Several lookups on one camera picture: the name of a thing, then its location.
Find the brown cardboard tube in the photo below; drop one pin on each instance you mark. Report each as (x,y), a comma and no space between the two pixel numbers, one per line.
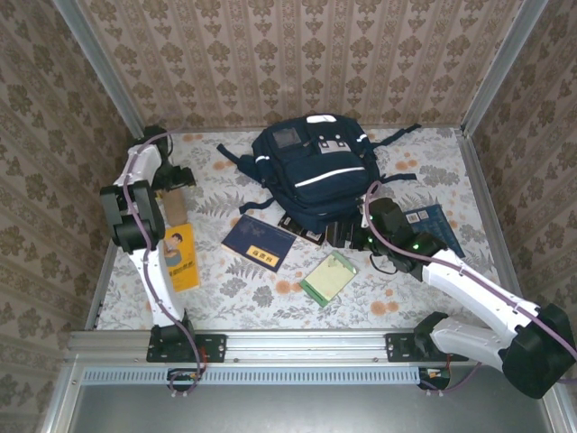
(175,207)

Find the navy book with white text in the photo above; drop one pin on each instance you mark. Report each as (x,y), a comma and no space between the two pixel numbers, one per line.
(433,225)

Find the green notebook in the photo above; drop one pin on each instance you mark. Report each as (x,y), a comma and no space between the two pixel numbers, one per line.
(329,279)

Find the navy blue student backpack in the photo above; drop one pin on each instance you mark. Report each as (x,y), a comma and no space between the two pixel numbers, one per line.
(315,180)

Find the yellow illustrated book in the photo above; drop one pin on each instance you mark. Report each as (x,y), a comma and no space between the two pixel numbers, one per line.
(182,261)

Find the navy book with yellow label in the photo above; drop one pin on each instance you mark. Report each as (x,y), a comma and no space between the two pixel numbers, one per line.
(259,243)

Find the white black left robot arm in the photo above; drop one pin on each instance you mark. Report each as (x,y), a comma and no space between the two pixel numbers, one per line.
(160,279)

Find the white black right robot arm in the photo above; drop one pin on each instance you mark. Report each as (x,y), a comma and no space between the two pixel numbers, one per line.
(473,288)

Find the floral white tablecloth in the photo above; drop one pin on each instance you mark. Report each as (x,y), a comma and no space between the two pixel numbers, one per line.
(270,302)

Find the grey metal shelf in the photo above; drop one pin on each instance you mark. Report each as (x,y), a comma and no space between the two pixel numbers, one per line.
(293,410)

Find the aluminium table side rail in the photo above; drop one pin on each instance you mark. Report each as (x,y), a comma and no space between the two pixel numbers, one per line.
(493,225)
(100,293)

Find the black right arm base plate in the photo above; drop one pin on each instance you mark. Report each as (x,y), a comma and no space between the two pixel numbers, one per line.
(401,347)

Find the long aluminium base rail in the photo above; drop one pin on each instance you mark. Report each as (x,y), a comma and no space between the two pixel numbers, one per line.
(306,345)

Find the aluminium frame post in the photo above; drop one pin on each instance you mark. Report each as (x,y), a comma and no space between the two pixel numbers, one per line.
(103,72)
(500,67)

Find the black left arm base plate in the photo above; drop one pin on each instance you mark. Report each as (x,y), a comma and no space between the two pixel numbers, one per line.
(212,347)

